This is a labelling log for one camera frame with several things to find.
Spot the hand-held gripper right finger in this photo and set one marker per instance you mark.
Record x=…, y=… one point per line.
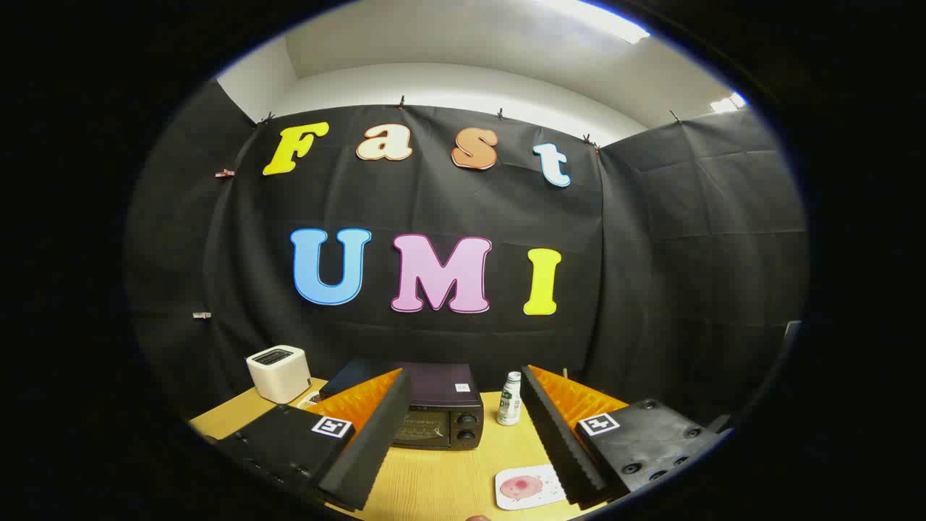
x=557, y=434

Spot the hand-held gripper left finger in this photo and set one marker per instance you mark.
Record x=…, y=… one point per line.
x=376, y=441

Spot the white square plate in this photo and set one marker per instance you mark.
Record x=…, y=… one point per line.
x=550, y=481

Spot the pink round ham slice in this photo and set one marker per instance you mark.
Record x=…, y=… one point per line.
x=521, y=487

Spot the black toaster oven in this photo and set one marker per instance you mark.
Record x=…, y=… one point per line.
x=441, y=383

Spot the white bread toaster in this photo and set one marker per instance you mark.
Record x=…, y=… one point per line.
x=278, y=373

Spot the white bottle green label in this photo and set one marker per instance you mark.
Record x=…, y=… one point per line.
x=510, y=401

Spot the small white dish of beans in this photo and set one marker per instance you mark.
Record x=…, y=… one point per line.
x=308, y=400

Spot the ceiling light panel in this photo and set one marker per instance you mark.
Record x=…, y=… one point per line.
x=727, y=103
x=600, y=18

